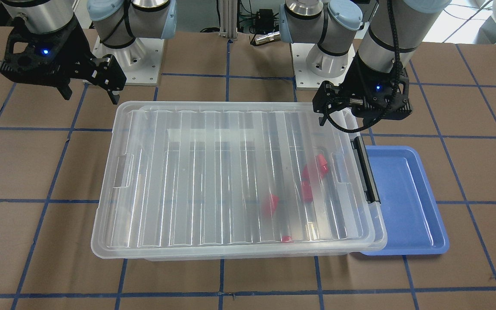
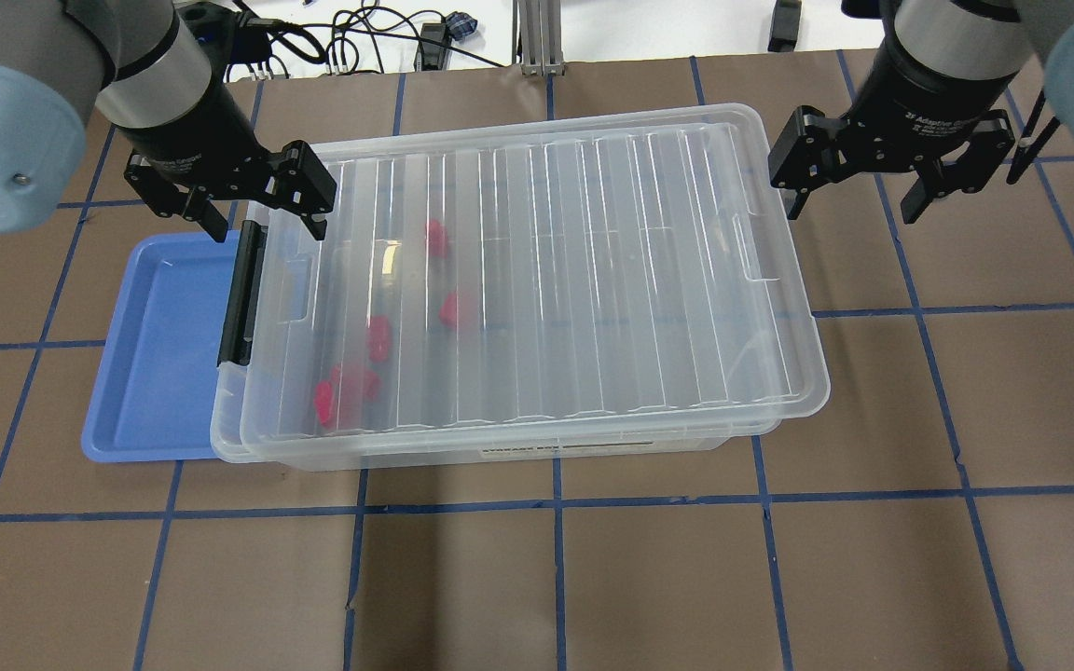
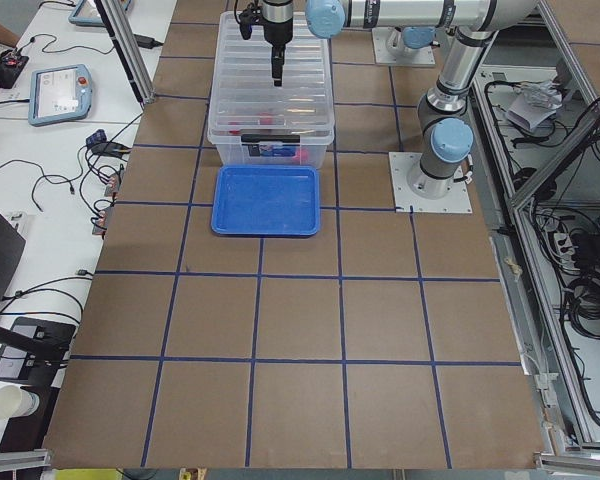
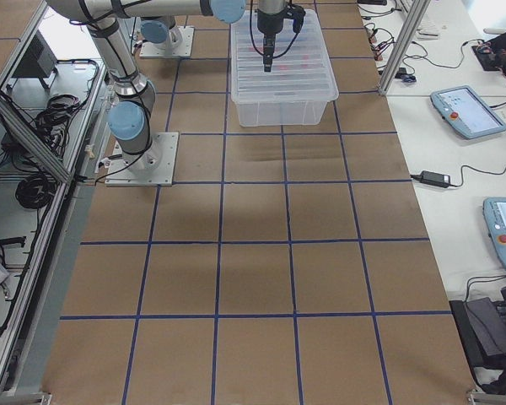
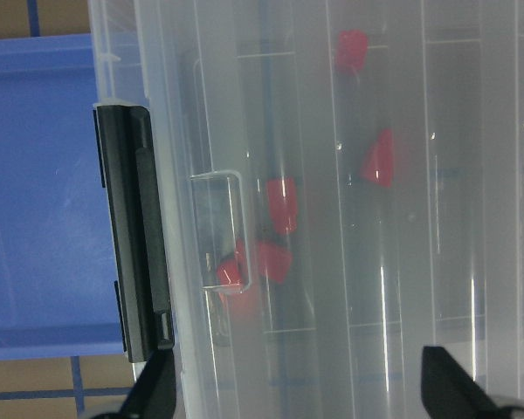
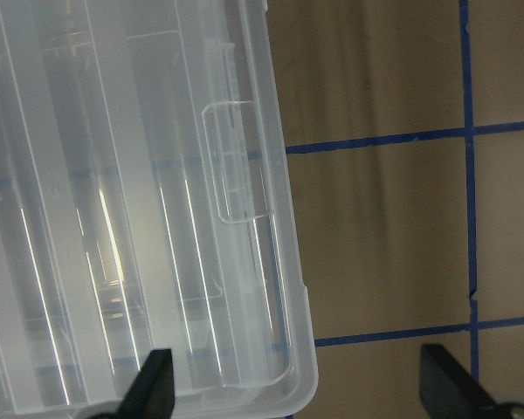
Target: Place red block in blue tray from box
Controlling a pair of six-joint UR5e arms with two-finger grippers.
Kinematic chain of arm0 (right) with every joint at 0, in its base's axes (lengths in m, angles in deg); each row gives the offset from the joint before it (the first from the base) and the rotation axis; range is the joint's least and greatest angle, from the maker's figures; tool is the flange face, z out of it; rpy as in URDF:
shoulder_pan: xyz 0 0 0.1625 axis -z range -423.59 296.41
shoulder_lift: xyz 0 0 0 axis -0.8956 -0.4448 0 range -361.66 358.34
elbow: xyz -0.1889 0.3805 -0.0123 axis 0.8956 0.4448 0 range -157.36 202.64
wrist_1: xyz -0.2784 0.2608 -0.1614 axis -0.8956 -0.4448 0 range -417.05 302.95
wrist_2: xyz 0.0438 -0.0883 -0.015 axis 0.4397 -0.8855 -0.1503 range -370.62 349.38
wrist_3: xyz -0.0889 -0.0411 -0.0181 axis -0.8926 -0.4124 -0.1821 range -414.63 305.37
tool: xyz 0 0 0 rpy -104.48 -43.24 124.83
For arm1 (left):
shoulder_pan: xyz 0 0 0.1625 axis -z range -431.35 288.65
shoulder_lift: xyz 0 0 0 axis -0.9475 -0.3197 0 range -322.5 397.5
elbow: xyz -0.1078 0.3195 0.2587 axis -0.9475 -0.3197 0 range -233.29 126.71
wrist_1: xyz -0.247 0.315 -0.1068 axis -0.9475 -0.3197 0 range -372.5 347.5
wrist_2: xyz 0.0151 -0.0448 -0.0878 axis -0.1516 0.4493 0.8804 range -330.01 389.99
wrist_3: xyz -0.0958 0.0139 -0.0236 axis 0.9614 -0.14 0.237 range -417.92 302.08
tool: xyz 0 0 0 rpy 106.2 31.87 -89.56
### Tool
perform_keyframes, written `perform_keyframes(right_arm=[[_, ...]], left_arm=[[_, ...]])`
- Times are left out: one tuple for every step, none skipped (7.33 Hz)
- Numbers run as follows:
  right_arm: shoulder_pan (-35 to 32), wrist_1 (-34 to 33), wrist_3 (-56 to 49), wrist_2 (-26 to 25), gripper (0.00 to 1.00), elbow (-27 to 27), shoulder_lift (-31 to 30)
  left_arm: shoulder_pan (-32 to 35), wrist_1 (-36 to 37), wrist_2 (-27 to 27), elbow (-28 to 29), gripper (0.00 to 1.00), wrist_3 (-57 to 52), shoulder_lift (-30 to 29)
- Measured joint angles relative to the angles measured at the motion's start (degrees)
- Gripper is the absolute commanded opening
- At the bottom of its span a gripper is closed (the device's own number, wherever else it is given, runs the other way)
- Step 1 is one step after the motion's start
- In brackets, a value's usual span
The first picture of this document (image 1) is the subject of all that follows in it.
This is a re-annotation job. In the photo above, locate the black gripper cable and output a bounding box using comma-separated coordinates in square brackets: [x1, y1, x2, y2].
[323, 0, 406, 133]

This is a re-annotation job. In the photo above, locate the red block front edge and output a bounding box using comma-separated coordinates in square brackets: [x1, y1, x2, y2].
[281, 235, 293, 243]

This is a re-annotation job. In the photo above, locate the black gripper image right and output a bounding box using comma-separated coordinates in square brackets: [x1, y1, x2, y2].
[313, 56, 397, 126]

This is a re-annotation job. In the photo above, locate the red block moved to tray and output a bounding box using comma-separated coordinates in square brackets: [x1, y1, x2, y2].
[301, 180, 313, 203]

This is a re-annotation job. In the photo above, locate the black power adapter background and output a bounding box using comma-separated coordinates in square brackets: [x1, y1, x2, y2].
[254, 9, 276, 33]

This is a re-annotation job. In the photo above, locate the clear plastic storage box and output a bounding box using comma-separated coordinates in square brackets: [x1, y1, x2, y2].
[115, 102, 388, 261]

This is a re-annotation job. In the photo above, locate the black box latch handle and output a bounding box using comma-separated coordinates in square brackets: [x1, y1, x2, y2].
[350, 136, 381, 203]

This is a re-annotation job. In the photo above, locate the clear plastic box lid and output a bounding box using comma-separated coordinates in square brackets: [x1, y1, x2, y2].
[91, 101, 376, 260]

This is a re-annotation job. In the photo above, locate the silver cylinder connector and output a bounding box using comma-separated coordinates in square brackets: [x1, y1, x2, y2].
[250, 31, 281, 47]

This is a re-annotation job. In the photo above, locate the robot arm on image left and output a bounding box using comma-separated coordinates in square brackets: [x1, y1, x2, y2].
[0, 0, 177, 105]

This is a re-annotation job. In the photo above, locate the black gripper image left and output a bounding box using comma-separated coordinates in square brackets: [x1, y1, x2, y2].
[0, 17, 127, 105]

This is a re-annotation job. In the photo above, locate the red block centre of box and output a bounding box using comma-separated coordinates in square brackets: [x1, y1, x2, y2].
[260, 193, 280, 218]

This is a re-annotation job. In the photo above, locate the red block top cluster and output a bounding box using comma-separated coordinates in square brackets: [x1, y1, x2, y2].
[316, 154, 329, 178]

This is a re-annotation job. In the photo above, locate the red block cluster lower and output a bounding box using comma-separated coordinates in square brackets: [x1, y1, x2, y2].
[301, 164, 319, 181]

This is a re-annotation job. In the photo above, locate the blue plastic tray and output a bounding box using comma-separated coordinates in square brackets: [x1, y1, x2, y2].
[364, 146, 450, 256]

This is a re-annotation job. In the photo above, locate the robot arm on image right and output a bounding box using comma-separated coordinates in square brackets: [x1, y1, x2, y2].
[279, 0, 451, 133]

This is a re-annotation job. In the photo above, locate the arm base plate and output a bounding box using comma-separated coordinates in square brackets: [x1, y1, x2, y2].
[291, 43, 356, 90]
[93, 37, 166, 86]

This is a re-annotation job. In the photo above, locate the red block cluster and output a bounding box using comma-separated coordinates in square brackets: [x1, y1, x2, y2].
[301, 164, 319, 181]
[316, 154, 329, 178]

